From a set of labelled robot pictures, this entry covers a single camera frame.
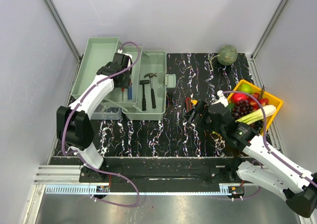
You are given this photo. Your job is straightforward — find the blue handled screwdriver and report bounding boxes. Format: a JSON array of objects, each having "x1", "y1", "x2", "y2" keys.
[{"x1": 127, "y1": 83, "x2": 133, "y2": 100}]

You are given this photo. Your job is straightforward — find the black rubber mallet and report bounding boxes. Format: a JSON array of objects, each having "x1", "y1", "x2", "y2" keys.
[{"x1": 139, "y1": 80, "x2": 150, "y2": 111}]

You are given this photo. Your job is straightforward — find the clear and green toolbox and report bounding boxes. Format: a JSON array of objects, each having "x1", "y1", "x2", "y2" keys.
[{"x1": 68, "y1": 37, "x2": 176, "y2": 121}]

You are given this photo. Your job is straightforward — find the steel claw hammer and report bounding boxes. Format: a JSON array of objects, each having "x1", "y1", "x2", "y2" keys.
[{"x1": 144, "y1": 73, "x2": 157, "y2": 109}]

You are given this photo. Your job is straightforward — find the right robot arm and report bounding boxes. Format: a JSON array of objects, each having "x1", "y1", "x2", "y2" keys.
[{"x1": 184, "y1": 101, "x2": 317, "y2": 218}]

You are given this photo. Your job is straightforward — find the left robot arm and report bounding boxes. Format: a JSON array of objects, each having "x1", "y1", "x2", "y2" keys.
[{"x1": 56, "y1": 51, "x2": 136, "y2": 182}]

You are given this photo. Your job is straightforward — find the dark green lime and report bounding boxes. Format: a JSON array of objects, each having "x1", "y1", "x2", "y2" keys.
[{"x1": 227, "y1": 103, "x2": 235, "y2": 110}]

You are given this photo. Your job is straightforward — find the red apple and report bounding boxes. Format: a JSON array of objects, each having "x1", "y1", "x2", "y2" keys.
[{"x1": 231, "y1": 93, "x2": 248, "y2": 104}]

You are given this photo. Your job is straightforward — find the purple grape bunch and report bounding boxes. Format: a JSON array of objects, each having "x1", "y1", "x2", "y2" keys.
[{"x1": 231, "y1": 100, "x2": 258, "y2": 119}]

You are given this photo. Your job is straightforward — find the green celery stalk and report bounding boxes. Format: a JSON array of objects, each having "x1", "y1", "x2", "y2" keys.
[{"x1": 236, "y1": 105, "x2": 276, "y2": 125}]

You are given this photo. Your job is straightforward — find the small red apples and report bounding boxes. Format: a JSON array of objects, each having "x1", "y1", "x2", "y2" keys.
[{"x1": 248, "y1": 93, "x2": 269, "y2": 108}]

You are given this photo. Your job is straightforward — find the dark blue grape bunch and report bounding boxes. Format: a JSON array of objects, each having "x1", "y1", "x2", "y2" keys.
[{"x1": 251, "y1": 120, "x2": 264, "y2": 132}]

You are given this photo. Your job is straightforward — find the green netted melon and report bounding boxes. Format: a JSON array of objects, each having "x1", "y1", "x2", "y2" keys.
[{"x1": 209, "y1": 45, "x2": 238, "y2": 71}]

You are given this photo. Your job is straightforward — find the yellow plastic bin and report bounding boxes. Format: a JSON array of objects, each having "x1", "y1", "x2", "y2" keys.
[{"x1": 233, "y1": 79, "x2": 283, "y2": 136}]

